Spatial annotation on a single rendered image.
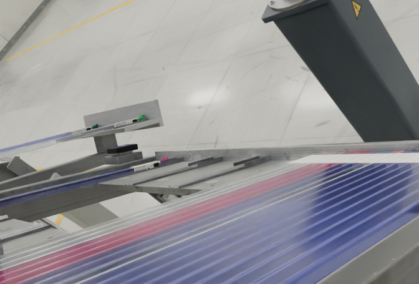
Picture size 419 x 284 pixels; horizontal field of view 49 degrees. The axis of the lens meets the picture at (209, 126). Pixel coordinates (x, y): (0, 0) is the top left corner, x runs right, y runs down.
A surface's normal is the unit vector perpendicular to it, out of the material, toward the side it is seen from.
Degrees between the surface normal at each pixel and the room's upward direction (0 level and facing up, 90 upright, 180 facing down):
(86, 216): 90
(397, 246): 45
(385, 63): 90
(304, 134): 0
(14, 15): 90
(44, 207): 90
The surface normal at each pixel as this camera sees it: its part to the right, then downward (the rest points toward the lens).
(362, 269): -0.15, -0.99
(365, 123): -0.37, 0.79
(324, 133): -0.61, -0.60
